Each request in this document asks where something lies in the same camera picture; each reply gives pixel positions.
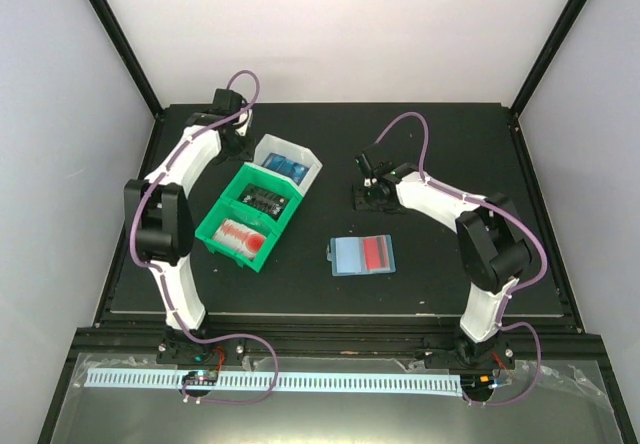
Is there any white bin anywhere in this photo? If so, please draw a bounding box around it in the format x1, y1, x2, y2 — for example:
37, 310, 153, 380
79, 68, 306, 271
253, 134, 323, 196

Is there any blue card holder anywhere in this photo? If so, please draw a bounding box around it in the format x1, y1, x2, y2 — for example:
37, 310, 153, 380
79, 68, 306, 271
326, 235, 396, 277

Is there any green front bin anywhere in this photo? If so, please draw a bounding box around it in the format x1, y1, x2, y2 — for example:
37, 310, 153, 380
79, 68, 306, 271
195, 197, 281, 273

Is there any green bin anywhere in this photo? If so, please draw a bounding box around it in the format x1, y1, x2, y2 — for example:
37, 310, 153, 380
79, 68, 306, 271
220, 164, 303, 236
195, 197, 281, 273

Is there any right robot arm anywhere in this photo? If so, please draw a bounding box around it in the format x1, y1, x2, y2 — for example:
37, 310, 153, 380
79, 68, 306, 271
352, 144, 533, 368

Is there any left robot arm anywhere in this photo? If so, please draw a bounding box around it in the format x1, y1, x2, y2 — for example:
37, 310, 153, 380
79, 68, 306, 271
124, 87, 253, 363

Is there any blue cards stack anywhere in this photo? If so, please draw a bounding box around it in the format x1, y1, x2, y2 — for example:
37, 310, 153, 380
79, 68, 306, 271
262, 153, 309, 184

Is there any black vip cards stack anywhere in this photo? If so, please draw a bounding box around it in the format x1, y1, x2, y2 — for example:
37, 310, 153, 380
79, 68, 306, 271
238, 184, 289, 221

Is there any red white cards stack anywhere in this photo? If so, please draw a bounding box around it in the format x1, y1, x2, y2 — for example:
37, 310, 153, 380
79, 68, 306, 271
213, 219, 266, 260

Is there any small circuit board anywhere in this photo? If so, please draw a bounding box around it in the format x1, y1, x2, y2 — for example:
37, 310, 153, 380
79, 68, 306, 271
183, 370, 218, 386

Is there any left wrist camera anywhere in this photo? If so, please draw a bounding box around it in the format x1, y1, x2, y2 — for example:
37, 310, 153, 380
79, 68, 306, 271
233, 110, 252, 136

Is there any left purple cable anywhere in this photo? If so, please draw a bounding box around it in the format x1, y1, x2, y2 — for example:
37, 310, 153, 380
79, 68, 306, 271
128, 69, 262, 345

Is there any black aluminium frame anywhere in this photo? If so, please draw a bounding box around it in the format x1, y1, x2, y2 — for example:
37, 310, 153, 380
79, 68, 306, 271
38, 0, 637, 443

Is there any white slotted cable duct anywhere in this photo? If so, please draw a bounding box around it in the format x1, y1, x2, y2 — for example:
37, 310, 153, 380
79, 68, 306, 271
84, 368, 463, 397

